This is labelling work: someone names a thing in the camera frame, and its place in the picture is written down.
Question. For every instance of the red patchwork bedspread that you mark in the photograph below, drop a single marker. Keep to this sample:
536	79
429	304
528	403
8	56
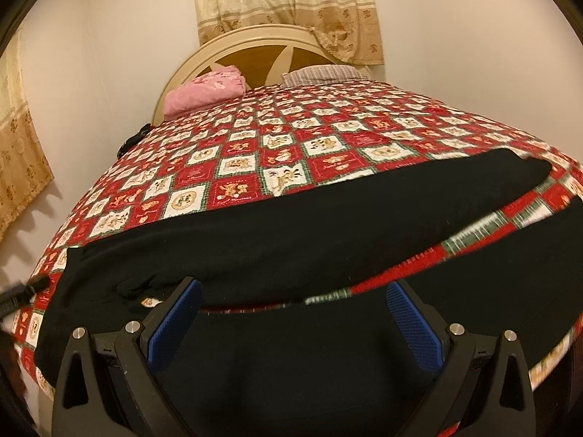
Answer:
276	141

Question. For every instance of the beige curtain on left wall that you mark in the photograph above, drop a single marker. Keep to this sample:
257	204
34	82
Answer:
25	171

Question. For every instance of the black pants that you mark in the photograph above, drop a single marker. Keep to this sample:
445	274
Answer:
293	336

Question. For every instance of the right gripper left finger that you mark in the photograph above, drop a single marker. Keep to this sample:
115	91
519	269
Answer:
106	384

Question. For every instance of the cream wooden headboard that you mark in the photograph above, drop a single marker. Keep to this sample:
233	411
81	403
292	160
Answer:
262	53

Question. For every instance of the pink folded blanket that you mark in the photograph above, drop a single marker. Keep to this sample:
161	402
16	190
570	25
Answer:
204	91

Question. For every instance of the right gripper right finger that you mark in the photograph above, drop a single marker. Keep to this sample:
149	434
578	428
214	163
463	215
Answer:
481	382

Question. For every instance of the striped pillow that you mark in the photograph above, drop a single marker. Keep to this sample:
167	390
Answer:
321	75

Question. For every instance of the beige curtain behind headboard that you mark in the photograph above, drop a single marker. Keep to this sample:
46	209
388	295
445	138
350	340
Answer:
348	30

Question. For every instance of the black object beside bed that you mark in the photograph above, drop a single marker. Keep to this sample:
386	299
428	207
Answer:
133	140

